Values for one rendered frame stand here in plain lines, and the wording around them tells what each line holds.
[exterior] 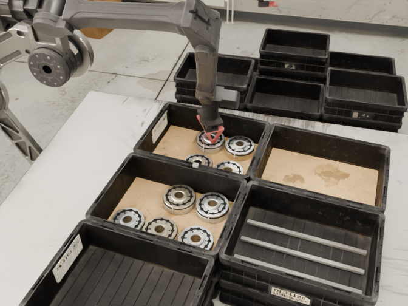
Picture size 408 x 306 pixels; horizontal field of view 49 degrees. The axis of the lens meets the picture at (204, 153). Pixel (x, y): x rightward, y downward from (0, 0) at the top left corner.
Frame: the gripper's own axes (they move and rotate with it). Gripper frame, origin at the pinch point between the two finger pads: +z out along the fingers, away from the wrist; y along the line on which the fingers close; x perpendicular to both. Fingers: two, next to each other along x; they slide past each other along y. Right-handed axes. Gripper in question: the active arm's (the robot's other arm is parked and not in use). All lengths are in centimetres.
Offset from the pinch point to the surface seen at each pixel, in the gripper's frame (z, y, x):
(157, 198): 3.5, -19.6, 24.8
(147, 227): 0.3, -32.6, 30.8
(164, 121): -2.0, 11.5, 14.0
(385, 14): 74, 183, -222
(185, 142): 4.0, 4.2, 8.3
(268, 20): 89, 236, -137
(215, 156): 4.0, -6.7, 0.3
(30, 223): 16, -5, 67
